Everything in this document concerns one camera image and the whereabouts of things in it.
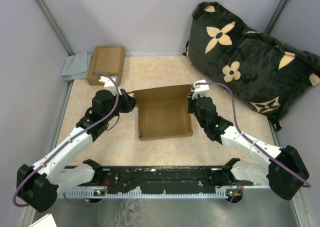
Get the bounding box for grey folded cloth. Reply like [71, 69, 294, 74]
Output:
[61, 51, 92, 82]

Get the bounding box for aluminium frame rail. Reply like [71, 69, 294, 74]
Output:
[31, 168, 303, 188]

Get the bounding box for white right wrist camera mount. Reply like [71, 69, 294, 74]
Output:
[191, 79, 210, 99]

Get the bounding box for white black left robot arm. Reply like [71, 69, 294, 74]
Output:
[12, 89, 137, 213]

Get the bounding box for aluminium corner post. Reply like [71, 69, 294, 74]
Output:
[34, 0, 75, 56]
[264, 0, 289, 35]

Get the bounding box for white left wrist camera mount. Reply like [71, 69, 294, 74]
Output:
[98, 76, 119, 91]

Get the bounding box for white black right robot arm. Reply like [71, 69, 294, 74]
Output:
[187, 96, 310, 201]

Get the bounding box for white slotted cable duct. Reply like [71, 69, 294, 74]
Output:
[65, 187, 235, 200]

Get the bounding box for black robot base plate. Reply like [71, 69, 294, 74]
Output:
[81, 158, 240, 194]

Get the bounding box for large folded cardboard box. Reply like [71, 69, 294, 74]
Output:
[86, 46, 126, 86]

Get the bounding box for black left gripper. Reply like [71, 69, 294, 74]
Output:
[104, 89, 139, 122]

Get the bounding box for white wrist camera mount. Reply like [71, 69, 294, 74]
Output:
[98, 76, 119, 91]
[191, 79, 210, 99]

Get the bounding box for black floral plush pillow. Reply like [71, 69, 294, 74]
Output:
[185, 1, 320, 130]

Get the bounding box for small folded cardboard box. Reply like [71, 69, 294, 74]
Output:
[95, 47, 122, 75]

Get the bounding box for right aluminium corner post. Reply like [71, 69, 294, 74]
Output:
[264, 0, 289, 35]

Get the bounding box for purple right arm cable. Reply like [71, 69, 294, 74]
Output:
[194, 81, 312, 203]

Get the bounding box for white paper sheet corner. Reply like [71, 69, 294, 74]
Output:
[28, 214, 57, 227]

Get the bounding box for brown cardboard box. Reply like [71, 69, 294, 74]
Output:
[131, 84, 193, 141]

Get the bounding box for left aluminium corner post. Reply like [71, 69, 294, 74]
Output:
[34, 0, 75, 56]

